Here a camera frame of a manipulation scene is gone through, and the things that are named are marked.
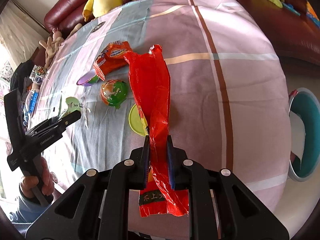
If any clear green snack bag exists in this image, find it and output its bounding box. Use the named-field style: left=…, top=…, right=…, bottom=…
left=49, top=93, right=88, bottom=129

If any long red plastic bag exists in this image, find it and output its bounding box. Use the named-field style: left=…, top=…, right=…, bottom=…
left=124, top=44, right=189, bottom=217

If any left forearm blue sleeve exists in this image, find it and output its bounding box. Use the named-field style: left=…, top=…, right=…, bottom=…
left=9, top=189, right=51, bottom=223

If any blue grey trash bin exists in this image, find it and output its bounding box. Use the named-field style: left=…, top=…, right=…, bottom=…
left=289, top=87, right=319, bottom=182

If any left hand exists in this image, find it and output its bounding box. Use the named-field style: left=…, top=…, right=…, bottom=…
left=19, top=156, right=56, bottom=199

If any candy jar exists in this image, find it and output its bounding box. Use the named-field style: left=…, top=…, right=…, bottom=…
left=29, top=65, right=47, bottom=86

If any yellow green round lid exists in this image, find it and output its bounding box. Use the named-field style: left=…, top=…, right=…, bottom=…
left=128, top=104, right=149, bottom=137

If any pink plaid tablecloth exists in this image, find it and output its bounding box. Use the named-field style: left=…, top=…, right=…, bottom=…
left=32, top=0, right=291, bottom=210

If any green orange jelly cup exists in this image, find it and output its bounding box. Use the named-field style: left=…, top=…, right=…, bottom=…
left=100, top=80, right=129, bottom=109

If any beige plush hand toy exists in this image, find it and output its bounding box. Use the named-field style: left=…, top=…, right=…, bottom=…
left=38, top=23, right=83, bottom=68

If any orange snack wrapper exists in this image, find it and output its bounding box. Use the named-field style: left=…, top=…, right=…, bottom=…
left=93, top=41, right=132, bottom=81

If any dark red leather sofa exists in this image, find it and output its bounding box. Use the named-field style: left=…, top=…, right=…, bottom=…
left=44, top=0, right=319, bottom=65

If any blue toy on sofa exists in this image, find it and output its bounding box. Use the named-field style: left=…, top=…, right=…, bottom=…
left=282, top=2, right=300, bottom=16

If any colourful toy box stack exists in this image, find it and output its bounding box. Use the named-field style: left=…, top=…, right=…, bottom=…
left=306, top=1, right=320, bottom=28

